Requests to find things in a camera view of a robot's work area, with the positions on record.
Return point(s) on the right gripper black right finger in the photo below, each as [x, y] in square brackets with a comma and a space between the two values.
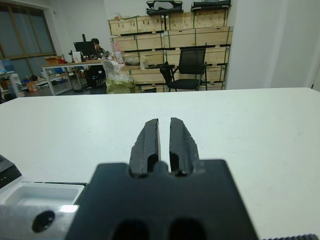
[182, 145]

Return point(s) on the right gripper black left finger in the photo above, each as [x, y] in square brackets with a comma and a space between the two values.
[143, 145]

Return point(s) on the black box lid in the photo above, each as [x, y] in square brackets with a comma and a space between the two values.
[7, 172]

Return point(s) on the black box with white insert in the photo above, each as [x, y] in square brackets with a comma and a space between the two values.
[37, 197]

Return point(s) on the brown cardboard box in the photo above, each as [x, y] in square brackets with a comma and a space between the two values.
[53, 60]

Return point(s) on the yellow green sack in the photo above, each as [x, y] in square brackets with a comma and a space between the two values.
[117, 87]

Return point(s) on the white plastic bag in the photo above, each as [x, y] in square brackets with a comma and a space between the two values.
[112, 70]

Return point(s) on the black mesh office chair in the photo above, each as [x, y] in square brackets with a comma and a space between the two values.
[192, 60]

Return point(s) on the pink white carton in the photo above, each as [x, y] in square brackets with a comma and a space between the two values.
[118, 52]

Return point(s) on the stacked plywood crates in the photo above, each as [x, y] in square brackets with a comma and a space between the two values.
[150, 40]

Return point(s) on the white red carton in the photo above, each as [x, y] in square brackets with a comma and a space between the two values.
[77, 56]

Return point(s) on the black computer monitor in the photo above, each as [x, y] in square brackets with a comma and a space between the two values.
[83, 48]

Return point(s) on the seated person with dark hair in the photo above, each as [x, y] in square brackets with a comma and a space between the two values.
[95, 42]

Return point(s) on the open black carry case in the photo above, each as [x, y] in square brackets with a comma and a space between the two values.
[163, 7]

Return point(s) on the flat black carry case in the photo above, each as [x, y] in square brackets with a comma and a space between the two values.
[210, 5]

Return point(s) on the white frame wooden desk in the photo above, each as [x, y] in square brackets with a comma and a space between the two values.
[75, 63]

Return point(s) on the wooden frame window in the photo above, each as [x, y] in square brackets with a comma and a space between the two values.
[25, 32]

